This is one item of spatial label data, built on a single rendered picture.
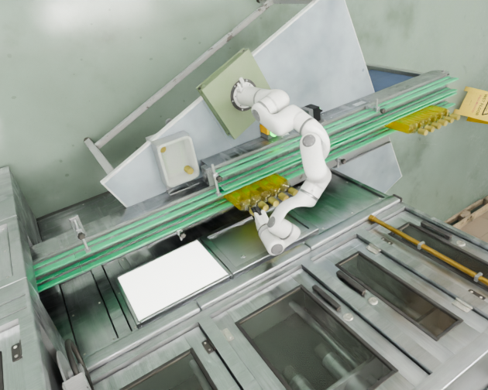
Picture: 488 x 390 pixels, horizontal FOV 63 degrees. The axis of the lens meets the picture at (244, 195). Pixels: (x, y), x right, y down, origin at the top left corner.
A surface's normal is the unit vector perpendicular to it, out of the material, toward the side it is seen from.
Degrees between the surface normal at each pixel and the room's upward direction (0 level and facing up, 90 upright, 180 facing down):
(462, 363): 90
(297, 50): 0
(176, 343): 90
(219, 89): 4
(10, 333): 90
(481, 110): 76
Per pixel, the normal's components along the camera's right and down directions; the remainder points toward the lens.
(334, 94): 0.51, 0.38
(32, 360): -0.15, -0.84
